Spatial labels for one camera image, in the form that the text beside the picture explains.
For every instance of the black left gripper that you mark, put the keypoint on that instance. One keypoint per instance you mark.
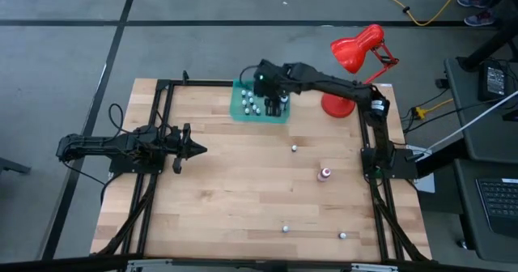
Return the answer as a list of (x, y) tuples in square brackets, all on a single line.
[(178, 142)]

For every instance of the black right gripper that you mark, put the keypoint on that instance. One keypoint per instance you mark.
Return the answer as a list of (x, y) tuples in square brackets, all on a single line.
[(269, 79)]

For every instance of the pink food coloring bottle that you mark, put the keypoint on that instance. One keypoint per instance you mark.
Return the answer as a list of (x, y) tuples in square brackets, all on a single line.
[(323, 174)]

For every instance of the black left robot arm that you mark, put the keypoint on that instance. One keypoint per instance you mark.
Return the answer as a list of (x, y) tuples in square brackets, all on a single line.
[(101, 142)]

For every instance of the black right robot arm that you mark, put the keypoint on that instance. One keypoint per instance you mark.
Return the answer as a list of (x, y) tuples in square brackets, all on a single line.
[(344, 87)]

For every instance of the teal translucent plastic tray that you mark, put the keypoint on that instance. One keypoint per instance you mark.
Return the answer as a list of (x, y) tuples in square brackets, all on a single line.
[(236, 116)]

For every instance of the red desk lamp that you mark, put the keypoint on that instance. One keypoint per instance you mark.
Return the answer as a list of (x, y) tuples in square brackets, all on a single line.
[(352, 51)]

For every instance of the white paper sheet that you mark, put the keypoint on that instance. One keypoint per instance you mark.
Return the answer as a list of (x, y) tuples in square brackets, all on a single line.
[(425, 183)]

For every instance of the grey chair leg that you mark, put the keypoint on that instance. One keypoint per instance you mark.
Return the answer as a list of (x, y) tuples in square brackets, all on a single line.
[(12, 164)]

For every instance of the dark grey desk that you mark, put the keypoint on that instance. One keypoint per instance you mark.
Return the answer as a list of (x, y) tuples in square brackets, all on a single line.
[(465, 122), (465, 223)]

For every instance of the white rod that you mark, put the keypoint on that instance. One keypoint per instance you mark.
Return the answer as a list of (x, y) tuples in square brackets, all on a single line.
[(465, 128)]

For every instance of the black desk leg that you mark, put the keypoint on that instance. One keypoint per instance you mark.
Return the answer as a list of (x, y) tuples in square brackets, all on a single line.
[(485, 45)]

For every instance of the black power adapter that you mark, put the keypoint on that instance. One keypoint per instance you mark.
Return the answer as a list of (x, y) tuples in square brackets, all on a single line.
[(494, 82)]

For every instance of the person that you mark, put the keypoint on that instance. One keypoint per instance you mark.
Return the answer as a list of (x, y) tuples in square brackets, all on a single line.
[(477, 17)]

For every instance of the black laptop keyboard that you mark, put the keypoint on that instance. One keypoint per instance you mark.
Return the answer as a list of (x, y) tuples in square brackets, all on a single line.
[(499, 203)]

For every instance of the black aluminium table frame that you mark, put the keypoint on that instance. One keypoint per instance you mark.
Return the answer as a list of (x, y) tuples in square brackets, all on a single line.
[(202, 83)]

